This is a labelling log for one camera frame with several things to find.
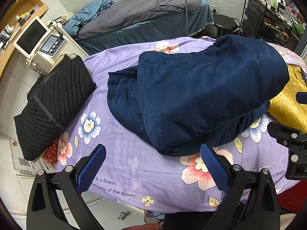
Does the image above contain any navy blue puffer jacket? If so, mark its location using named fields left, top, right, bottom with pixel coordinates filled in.
left=107, top=35, right=289, bottom=157

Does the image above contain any gold shiny jacket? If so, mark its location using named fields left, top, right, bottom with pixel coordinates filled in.
left=268, top=65, right=307, bottom=133

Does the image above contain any pink white knit blanket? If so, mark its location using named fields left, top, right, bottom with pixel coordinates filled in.
left=268, top=43, right=306, bottom=80

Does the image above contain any printed paper sheet on floor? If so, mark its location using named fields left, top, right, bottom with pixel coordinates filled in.
left=10, top=138, right=55, bottom=177

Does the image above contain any red patterned cloth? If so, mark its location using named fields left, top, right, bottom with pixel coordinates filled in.
left=43, top=138, right=59, bottom=164

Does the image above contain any purple floral bed sheet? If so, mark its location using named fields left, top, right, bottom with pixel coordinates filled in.
left=57, top=37, right=296, bottom=213

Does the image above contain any black round stool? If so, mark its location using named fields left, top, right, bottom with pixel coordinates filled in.
left=213, top=9, right=239, bottom=37

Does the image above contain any black quilted jacket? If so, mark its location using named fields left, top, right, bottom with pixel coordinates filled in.
left=14, top=55, right=96, bottom=161

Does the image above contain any grey blanket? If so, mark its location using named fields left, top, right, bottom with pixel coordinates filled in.
left=77, top=0, right=202, bottom=39

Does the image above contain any white machine with screen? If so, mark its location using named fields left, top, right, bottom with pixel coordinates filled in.
left=13, top=16, right=88, bottom=74

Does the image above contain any massage bed with teal cover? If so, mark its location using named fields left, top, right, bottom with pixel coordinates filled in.
left=75, top=0, right=213, bottom=55

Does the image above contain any blue crumpled blanket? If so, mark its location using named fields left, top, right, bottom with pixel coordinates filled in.
left=63, top=0, right=113, bottom=37

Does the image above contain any black wire rack cart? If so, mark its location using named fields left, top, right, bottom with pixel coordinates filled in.
left=239, top=0, right=294, bottom=46

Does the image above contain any wooden wall shelf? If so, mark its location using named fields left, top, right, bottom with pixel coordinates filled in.
left=0, top=0, right=49, bottom=77

